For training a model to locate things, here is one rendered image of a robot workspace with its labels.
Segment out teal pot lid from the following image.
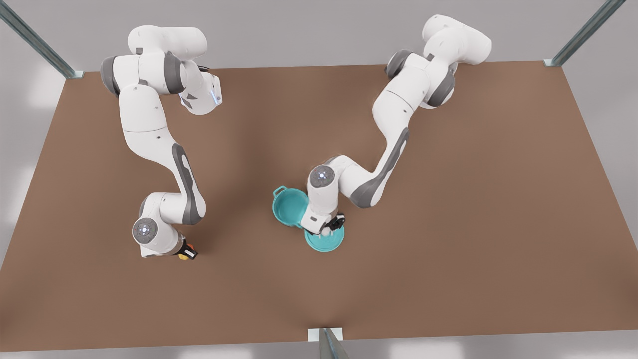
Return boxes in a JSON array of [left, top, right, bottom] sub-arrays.
[[304, 222, 345, 252]]

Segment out teal pot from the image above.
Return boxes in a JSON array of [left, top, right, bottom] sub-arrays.
[[272, 186, 310, 229]]

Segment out silver frame post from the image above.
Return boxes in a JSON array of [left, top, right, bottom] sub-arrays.
[[0, 2, 85, 79], [308, 328, 349, 359], [544, 0, 627, 67]]

